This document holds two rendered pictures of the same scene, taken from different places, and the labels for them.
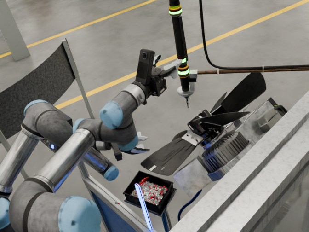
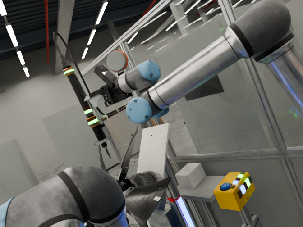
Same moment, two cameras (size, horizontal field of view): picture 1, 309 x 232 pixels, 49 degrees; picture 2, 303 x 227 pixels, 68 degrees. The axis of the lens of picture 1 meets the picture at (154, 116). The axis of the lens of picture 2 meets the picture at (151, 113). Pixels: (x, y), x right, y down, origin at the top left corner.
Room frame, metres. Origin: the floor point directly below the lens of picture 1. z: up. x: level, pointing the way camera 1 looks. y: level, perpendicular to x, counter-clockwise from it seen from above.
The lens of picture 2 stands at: (0.93, 0.90, 1.58)
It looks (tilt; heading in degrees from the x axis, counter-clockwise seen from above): 5 degrees down; 267
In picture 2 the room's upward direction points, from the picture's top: 24 degrees counter-clockwise
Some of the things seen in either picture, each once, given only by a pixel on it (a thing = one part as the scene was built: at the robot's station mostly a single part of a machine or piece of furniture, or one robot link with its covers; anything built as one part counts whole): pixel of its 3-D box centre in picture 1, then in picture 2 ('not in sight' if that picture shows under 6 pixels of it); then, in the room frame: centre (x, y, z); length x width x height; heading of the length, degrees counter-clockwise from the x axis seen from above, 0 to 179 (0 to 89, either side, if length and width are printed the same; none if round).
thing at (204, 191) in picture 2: not in sight; (198, 187); (0.76, -0.57, 0.85); 0.36 x 0.24 x 0.03; 126
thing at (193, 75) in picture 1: (187, 81); (98, 132); (1.13, -0.16, 1.50); 0.09 x 0.07 x 0.10; 71
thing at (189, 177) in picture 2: not in sight; (188, 175); (0.78, -0.65, 0.92); 0.17 x 0.16 x 0.11; 36
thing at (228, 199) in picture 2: not in sight; (235, 191); (0.68, -0.03, 1.02); 0.16 x 0.10 x 0.11; 36
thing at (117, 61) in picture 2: not in sight; (117, 61); (0.90, -0.83, 1.88); 0.17 x 0.15 x 0.16; 126
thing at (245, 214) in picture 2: not in sight; (243, 210); (0.68, -0.03, 0.92); 0.03 x 0.03 x 0.12; 36
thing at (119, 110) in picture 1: (118, 110); (143, 75); (0.86, 0.11, 1.64); 0.11 x 0.08 x 0.09; 136
